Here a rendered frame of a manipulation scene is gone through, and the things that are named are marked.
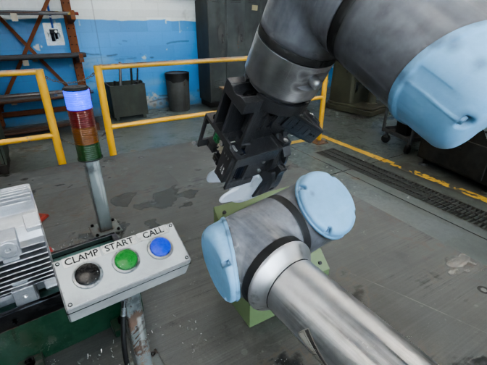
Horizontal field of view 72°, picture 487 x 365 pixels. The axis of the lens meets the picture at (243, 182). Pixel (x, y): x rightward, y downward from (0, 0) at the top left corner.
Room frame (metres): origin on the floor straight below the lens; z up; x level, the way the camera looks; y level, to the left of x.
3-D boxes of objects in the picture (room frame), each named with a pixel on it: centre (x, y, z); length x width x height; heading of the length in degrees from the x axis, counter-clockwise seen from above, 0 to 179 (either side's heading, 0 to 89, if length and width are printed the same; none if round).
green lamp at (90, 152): (0.84, 0.41, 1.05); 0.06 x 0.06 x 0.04
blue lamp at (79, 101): (0.84, 0.41, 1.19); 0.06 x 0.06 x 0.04
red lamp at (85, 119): (0.84, 0.41, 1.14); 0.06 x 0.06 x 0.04
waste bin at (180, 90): (5.63, 1.07, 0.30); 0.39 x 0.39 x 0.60
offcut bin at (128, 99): (5.14, 1.76, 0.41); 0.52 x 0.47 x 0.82; 120
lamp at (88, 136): (0.84, 0.41, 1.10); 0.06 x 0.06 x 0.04
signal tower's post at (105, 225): (0.84, 0.41, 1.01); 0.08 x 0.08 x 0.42; 35
